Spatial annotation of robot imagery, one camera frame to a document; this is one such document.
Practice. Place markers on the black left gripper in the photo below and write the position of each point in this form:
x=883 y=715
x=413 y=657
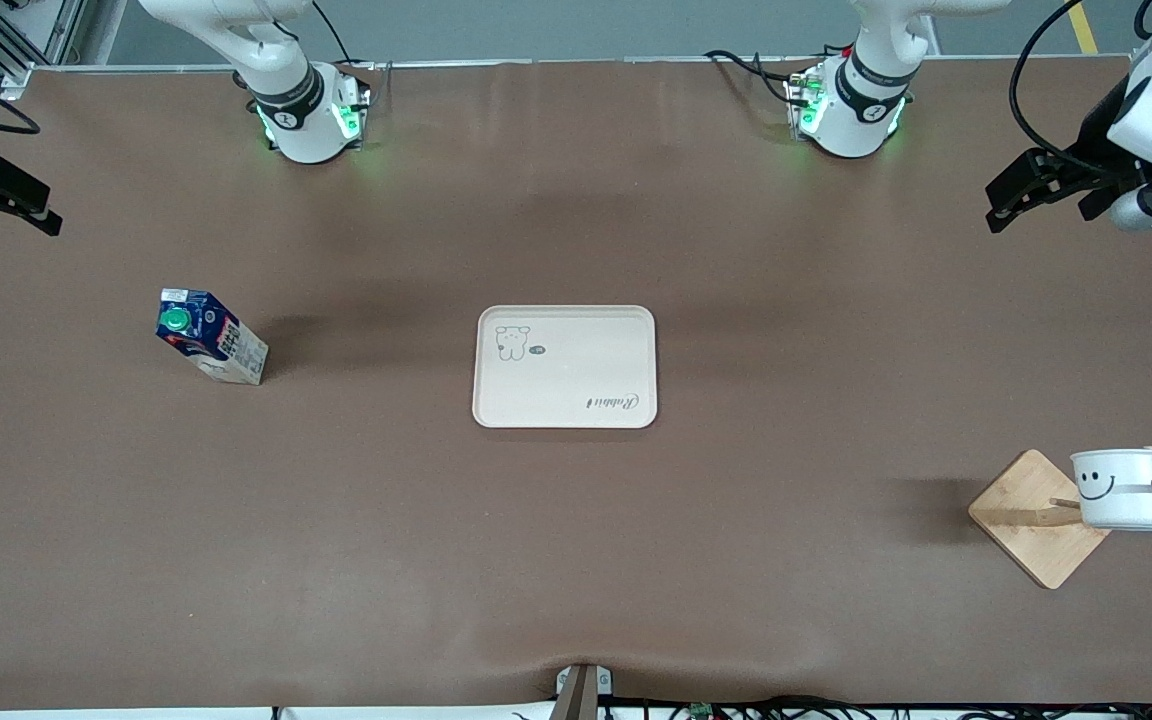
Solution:
x=1099 y=135

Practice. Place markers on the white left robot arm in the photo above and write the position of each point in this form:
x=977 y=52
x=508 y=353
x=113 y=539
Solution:
x=866 y=100

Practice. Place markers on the blue white milk carton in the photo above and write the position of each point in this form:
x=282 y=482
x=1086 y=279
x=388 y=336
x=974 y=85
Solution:
x=221 y=345

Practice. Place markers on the metal table edge bracket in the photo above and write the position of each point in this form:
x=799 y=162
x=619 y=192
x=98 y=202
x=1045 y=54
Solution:
x=581 y=690

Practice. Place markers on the cream rectangular tray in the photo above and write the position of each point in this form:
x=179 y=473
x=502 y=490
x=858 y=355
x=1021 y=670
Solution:
x=576 y=365

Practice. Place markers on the wooden mug stand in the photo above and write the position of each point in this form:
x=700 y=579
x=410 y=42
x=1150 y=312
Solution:
x=1031 y=525

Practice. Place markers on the small green circuit board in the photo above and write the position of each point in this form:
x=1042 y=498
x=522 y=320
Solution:
x=701 y=711

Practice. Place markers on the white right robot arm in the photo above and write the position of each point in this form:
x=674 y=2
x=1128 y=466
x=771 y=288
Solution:
x=301 y=120

